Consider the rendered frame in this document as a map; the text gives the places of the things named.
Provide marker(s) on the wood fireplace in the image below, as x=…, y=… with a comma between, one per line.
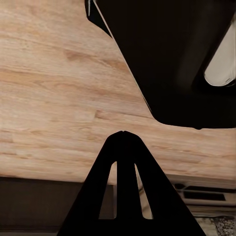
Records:
x=211, y=201

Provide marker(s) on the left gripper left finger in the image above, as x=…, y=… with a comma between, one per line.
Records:
x=82, y=219

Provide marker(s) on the cabinet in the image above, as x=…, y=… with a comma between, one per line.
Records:
x=30, y=207

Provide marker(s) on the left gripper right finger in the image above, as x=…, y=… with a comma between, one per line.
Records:
x=171, y=215

